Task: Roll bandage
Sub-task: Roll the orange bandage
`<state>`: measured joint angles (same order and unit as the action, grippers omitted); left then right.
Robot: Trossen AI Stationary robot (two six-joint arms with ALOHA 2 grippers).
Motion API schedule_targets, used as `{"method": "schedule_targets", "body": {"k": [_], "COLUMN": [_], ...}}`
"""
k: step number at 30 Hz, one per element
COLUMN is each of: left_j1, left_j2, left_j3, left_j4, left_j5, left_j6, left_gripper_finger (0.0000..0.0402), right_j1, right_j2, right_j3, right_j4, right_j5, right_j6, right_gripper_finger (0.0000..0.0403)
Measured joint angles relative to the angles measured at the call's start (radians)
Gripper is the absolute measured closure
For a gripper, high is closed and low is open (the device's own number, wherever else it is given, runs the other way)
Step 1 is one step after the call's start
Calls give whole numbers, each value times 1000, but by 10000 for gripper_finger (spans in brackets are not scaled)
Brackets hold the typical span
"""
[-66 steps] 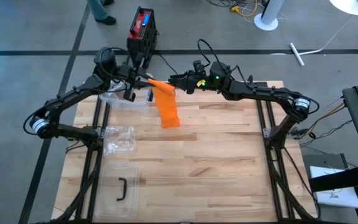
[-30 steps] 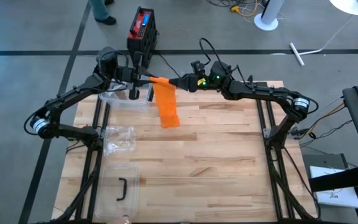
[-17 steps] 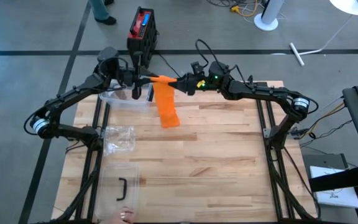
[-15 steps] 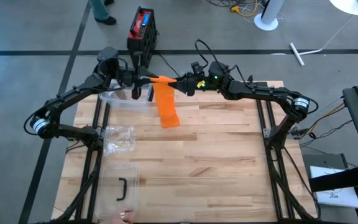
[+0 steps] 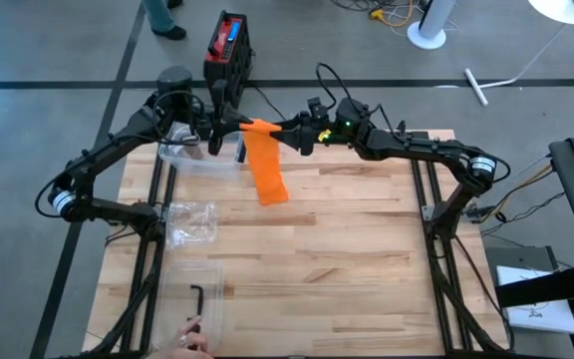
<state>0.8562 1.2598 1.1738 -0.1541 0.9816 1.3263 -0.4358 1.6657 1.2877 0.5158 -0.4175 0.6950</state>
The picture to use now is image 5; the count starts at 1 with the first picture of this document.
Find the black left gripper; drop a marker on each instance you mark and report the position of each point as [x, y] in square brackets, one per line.
[200, 124]

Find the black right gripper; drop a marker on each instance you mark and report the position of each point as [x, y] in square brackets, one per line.
[344, 124]

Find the clear plastic bag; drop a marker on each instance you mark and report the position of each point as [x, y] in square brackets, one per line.
[192, 224]
[180, 134]

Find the orange elastic bandage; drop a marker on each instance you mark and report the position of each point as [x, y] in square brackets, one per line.
[267, 169]

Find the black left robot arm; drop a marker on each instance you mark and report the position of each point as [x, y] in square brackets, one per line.
[102, 154]

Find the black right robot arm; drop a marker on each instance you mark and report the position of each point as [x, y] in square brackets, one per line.
[426, 149]

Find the clear plastic bin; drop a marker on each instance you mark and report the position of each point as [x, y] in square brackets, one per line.
[222, 162]

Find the black and red battery box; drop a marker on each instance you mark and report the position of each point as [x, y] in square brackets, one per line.
[227, 55]

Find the person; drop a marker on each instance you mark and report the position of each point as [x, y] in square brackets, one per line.
[160, 17]

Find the person's hand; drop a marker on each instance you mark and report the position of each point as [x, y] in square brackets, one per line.
[187, 344]

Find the white round table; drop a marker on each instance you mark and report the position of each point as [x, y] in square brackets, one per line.
[566, 10]

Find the white paper sheet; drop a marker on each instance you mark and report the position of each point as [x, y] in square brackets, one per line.
[536, 309]

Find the white pedestal stand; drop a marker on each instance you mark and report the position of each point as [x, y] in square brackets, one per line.
[431, 30]

